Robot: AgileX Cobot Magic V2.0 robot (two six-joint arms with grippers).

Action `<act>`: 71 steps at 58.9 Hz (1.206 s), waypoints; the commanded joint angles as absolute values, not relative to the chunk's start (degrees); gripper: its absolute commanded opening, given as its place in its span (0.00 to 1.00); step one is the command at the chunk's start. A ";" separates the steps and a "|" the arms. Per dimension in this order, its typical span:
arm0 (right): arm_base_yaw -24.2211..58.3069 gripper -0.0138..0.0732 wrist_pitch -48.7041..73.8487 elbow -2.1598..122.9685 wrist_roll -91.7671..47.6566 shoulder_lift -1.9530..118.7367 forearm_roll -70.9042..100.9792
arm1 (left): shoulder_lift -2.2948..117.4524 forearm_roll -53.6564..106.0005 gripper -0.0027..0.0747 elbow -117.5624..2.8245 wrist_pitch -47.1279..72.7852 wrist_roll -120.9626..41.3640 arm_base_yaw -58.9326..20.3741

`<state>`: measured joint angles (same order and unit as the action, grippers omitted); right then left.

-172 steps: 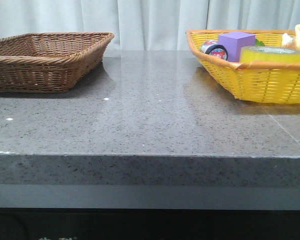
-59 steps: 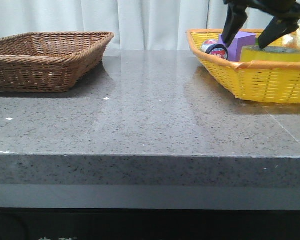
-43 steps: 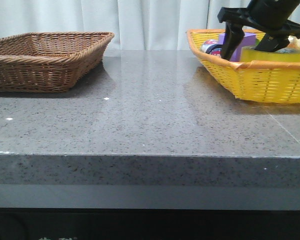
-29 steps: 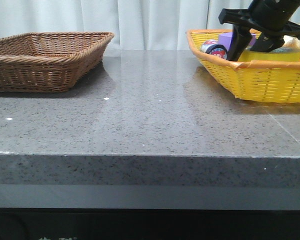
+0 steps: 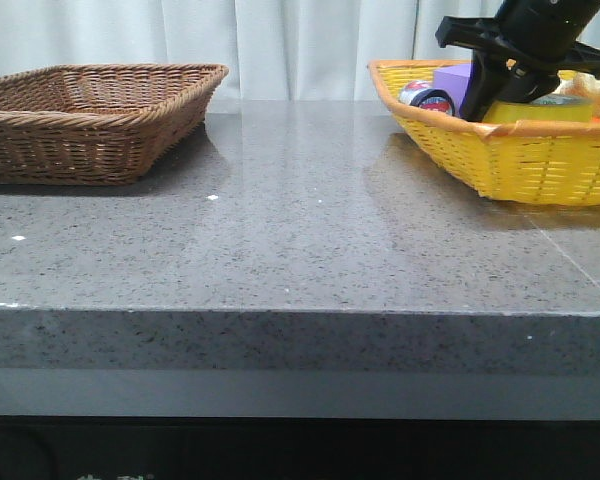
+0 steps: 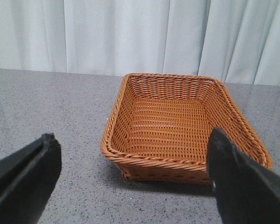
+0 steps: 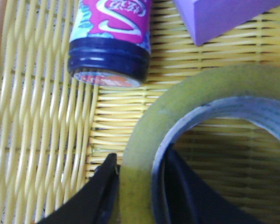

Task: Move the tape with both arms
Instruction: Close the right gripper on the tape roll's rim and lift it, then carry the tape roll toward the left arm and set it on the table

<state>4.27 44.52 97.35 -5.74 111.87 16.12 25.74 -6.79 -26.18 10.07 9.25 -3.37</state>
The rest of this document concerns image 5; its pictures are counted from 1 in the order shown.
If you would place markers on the yellow-green packing tape roll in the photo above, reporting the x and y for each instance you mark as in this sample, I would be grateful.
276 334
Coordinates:
551 107

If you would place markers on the yellow woven basket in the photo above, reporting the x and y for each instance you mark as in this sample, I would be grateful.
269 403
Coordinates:
532 162

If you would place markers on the purple foam cube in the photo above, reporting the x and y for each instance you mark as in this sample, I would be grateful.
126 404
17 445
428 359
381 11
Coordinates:
454 80

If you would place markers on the toy bread roll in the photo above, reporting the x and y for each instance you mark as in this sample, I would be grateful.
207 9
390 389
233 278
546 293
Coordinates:
582 85

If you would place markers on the small colourful labelled can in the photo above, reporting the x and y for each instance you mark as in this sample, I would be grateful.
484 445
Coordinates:
422 94

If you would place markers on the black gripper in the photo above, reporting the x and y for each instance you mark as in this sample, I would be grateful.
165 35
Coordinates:
516 59

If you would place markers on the brown wicker basket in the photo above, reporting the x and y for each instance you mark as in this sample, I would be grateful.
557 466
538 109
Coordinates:
98 124

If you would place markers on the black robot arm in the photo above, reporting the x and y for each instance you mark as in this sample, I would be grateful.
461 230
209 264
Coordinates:
579 9

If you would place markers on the white curtain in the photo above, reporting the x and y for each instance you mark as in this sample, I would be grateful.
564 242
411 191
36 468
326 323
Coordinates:
274 50

